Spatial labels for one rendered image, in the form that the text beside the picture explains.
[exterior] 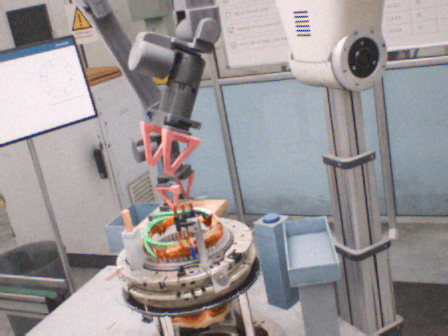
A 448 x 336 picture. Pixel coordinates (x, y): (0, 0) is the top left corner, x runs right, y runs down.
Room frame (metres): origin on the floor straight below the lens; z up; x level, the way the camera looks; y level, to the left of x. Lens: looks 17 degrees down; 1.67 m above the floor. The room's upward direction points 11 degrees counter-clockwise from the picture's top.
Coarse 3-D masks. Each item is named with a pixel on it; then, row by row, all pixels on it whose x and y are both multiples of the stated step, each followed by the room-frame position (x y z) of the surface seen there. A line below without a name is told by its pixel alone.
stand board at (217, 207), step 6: (180, 204) 1.63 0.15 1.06; (186, 204) 1.62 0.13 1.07; (198, 204) 1.60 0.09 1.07; (204, 204) 1.59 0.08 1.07; (210, 204) 1.58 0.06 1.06; (216, 204) 1.58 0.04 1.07; (222, 204) 1.57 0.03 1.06; (156, 210) 1.62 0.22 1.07; (216, 210) 1.53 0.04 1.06; (222, 210) 1.56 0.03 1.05; (216, 216) 1.53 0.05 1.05; (144, 222) 1.54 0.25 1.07; (138, 228) 1.51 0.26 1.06
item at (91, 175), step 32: (96, 96) 3.46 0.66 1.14; (128, 96) 3.73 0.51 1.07; (64, 128) 3.56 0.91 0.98; (96, 128) 3.45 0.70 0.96; (128, 128) 3.67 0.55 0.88; (0, 160) 3.85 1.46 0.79; (64, 160) 3.59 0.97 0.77; (96, 160) 3.44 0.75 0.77; (128, 160) 3.60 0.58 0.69; (32, 192) 3.76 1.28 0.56; (64, 192) 3.63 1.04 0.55; (96, 192) 3.51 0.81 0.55; (128, 192) 3.53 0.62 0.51; (32, 224) 3.80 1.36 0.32; (64, 224) 3.66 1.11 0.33; (96, 224) 3.54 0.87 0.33; (96, 256) 3.59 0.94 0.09
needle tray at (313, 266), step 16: (288, 224) 1.36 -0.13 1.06; (304, 224) 1.36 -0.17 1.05; (320, 224) 1.35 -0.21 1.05; (288, 240) 1.34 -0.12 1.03; (304, 240) 1.32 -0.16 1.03; (320, 240) 1.31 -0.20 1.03; (288, 256) 1.23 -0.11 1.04; (304, 256) 1.24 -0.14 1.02; (320, 256) 1.23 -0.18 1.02; (336, 256) 1.14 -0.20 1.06; (288, 272) 1.12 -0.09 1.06; (304, 272) 1.12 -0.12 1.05; (320, 272) 1.11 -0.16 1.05; (336, 272) 1.11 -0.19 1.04; (304, 288) 1.19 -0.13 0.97; (320, 288) 1.19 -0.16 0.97; (304, 304) 1.19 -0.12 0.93; (320, 304) 1.19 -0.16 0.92; (304, 320) 1.19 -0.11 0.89; (320, 320) 1.19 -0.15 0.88; (336, 320) 1.18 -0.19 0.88
